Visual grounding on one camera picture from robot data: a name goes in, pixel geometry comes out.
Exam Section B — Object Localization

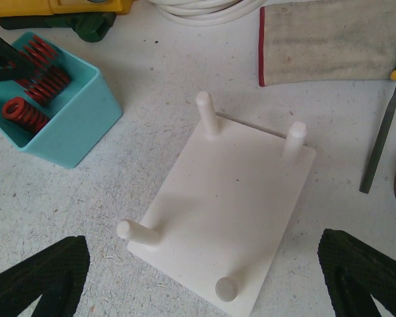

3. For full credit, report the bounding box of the large red spring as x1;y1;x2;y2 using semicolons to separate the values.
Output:
15;66;72;107
19;35;59;69

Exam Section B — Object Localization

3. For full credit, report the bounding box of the green clamp tool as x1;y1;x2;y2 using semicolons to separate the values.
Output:
0;12;117;43

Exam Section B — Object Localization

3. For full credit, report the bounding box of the yellow parts bin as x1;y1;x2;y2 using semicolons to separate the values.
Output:
0;0;133;18

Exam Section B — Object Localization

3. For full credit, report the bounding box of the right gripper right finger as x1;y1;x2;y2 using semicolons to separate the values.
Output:
317;229;396;316

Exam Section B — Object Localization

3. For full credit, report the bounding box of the white work glove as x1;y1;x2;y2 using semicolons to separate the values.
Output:
258;1;396;87

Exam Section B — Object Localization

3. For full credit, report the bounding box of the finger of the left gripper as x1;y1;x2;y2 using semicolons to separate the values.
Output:
0;38;36;82

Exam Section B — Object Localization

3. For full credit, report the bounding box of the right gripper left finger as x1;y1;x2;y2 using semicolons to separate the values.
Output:
0;236;89;316

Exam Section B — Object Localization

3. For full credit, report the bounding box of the teal plastic box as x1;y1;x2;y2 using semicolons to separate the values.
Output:
0;47;122;168

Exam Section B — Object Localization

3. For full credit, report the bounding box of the small red spring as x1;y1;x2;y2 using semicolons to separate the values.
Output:
1;96;50;135

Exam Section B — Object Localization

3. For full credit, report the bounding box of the white peg board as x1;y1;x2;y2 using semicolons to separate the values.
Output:
117;92;315;316

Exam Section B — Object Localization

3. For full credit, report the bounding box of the black yellow file tool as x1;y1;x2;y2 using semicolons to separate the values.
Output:
359;66;396;194

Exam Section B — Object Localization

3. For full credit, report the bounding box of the white cable coil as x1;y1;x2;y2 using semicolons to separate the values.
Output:
147;0;268;28

